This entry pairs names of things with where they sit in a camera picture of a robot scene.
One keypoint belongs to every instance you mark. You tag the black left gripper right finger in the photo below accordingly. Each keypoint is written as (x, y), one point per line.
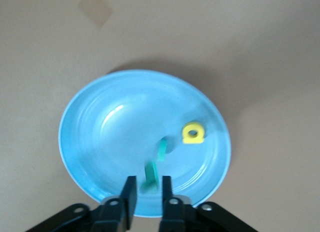
(180, 214)

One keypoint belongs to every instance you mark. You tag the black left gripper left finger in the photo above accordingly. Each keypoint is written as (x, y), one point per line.
(117, 212)

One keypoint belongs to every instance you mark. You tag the teal letter r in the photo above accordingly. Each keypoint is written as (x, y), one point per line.
(150, 174)

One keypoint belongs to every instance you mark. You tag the yellow letter a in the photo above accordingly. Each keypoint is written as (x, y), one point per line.
(192, 139)

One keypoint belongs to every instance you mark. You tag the blue plate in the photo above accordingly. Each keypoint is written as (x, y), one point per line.
(112, 142)

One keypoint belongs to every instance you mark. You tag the brown tape patch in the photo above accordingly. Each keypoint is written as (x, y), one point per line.
(96, 7)

